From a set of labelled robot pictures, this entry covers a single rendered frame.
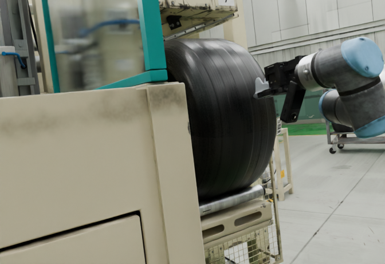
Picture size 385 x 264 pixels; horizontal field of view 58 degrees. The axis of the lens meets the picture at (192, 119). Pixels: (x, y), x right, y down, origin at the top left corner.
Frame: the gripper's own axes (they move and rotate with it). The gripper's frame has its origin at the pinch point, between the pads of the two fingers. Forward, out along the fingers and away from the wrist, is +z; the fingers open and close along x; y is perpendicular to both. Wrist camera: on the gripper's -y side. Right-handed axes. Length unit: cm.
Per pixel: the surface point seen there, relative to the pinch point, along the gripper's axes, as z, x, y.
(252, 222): 16.3, -1.9, -39.9
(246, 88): 1.6, 2.1, 3.4
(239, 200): 17.5, 0.9, -31.9
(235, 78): 2.6, 5.0, 7.0
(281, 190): 220, -206, -85
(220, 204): 17.4, 8.7, -31.2
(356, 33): 571, -967, 227
